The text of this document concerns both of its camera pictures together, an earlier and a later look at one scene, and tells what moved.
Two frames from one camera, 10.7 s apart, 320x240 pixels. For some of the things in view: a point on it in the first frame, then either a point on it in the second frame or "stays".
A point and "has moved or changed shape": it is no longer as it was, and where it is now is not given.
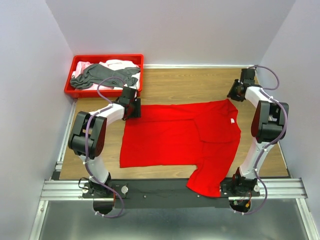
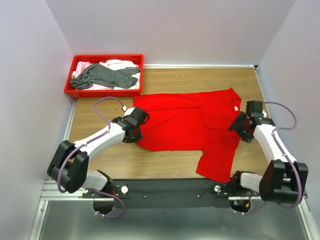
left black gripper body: [136, 110] to [136, 137]
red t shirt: [199, 134] has moved or changed shape
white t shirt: [116, 64] stays
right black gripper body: [232, 92] to [244, 133]
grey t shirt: [98, 75] stays
